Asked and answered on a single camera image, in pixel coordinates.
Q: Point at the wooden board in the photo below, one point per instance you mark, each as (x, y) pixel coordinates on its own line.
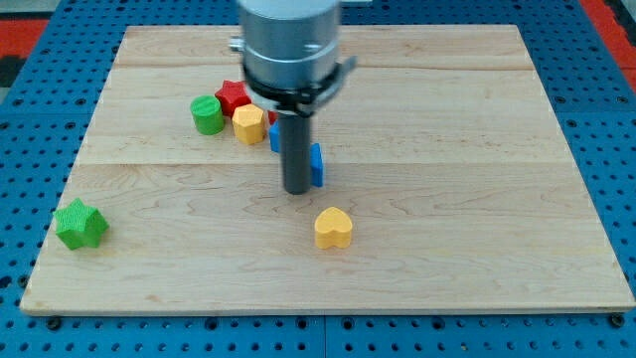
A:
(442, 147)

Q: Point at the blue triangle block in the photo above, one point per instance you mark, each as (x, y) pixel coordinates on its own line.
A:
(316, 165)

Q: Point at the yellow hexagon block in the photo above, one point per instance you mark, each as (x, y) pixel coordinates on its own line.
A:
(248, 124)

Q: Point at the red block behind rod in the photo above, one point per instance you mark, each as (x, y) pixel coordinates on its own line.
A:
(272, 117)

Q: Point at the yellow heart block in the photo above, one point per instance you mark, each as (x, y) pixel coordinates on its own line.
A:
(333, 228)

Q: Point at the blue cube block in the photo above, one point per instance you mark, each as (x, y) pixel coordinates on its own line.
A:
(274, 140)

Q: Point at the green star block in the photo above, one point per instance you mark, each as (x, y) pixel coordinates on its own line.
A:
(80, 225)

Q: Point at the red star block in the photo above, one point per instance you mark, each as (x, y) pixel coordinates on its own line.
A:
(232, 95)

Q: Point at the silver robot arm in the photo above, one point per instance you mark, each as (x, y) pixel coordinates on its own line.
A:
(290, 49)

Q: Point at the green cylinder block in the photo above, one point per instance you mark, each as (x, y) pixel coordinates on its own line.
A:
(207, 114)

